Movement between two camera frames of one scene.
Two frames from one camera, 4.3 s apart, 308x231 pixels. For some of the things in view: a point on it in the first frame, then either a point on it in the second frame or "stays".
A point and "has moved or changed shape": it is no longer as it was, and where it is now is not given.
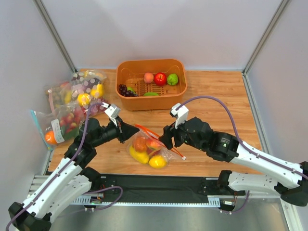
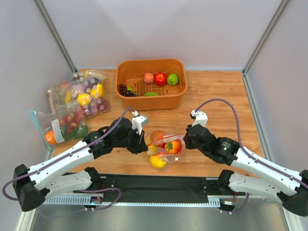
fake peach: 148,77 stays
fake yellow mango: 142,157 -> 152,149
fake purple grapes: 123,91 stays
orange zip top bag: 147,147 has moved or changed shape
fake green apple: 172,79 stays
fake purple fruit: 151,151 -> 161,145
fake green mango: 151,94 stays
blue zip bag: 59,125 stays
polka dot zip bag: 88,90 stays
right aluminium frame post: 279,9 stays
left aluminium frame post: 39,5 stays
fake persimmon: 153,145 has moved or changed shape
